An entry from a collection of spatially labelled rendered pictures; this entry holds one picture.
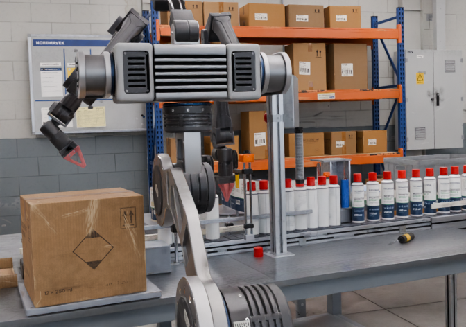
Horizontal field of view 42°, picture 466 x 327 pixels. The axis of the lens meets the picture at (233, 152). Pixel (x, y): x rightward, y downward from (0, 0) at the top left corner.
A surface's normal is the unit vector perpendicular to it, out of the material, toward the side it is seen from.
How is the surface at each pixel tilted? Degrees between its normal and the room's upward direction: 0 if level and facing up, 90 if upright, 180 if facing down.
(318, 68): 90
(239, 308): 41
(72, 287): 90
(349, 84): 91
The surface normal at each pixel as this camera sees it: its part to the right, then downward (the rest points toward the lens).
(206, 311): 0.20, -0.62
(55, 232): 0.43, 0.04
